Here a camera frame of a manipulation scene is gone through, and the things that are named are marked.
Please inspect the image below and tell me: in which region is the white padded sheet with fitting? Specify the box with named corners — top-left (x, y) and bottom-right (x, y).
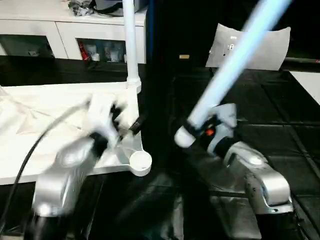
top-left (205, 22), bottom-right (292, 72)

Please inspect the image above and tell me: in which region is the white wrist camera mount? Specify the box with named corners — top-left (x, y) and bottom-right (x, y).
top-left (209, 102), bottom-right (239, 154)
top-left (86, 96), bottom-right (127, 147)

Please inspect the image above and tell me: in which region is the white sideboard cabinet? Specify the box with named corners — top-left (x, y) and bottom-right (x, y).
top-left (0, 0), bottom-right (149, 64)

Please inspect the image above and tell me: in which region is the black work mat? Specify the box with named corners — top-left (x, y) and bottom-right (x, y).
top-left (0, 55), bottom-right (320, 240)

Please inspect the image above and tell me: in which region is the white plastic table top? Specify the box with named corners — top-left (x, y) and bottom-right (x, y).
top-left (0, 81), bottom-right (153, 187)

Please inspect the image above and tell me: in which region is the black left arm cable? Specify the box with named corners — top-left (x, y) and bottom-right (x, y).
top-left (0, 102), bottom-right (92, 233)

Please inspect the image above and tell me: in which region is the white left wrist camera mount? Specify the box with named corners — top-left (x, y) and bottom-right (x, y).
top-left (86, 96), bottom-right (127, 147)

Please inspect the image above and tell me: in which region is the white plastic table leg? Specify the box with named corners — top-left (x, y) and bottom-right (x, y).
top-left (173, 0), bottom-right (294, 149)
top-left (121, 0), bottom-right (143, 92)

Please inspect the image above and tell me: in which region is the black cabinet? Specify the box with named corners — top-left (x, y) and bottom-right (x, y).
top-left (146, 0), bottom-right (320, 68)

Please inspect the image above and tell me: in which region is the dark clutter pile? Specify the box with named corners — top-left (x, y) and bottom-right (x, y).
top-left (67, 0), bottom-right (96, 16)

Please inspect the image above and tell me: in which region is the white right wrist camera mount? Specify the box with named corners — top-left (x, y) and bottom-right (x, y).
top-left (209, 102), bottom-right (239, 154)

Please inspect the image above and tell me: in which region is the flat white sheet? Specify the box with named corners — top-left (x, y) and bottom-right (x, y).
top-left (290, 70), bottom-right (320, 107)

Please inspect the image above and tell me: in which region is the dark helmet on sideboard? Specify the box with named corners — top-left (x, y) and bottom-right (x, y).
top-left (94, 0), bottom-right (149, 15)

